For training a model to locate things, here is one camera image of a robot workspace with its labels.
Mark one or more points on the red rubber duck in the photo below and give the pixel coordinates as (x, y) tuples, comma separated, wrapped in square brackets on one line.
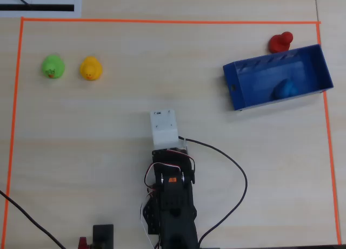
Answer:
[(280, 42)]

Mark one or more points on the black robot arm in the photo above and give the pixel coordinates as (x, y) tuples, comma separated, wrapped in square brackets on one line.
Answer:
[(177, 205)]

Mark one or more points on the blue rubber duck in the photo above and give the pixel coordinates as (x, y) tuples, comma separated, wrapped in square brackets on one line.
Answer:
[(285, 90)]

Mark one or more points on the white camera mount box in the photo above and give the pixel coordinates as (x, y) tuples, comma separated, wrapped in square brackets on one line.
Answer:
[(163, 127)]

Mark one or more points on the yellow rubber duck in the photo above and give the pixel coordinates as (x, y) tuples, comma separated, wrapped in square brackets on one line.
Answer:
[(91, 68)]

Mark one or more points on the black clamp block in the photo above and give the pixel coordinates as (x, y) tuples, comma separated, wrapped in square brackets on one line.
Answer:
[(103, 234)]

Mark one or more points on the green rubber duck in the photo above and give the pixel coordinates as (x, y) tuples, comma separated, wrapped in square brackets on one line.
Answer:
[(53, 66)]

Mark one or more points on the black strip on paper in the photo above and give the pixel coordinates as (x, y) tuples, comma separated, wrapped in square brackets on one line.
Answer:
[(48, 7)]

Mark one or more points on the blue plastic box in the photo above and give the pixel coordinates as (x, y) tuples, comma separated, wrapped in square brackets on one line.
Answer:
[(254, 81)]

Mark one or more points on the orange tape strip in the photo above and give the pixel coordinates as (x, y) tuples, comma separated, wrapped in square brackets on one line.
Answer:
[(170, 21), (13, 124), (331, 157)]

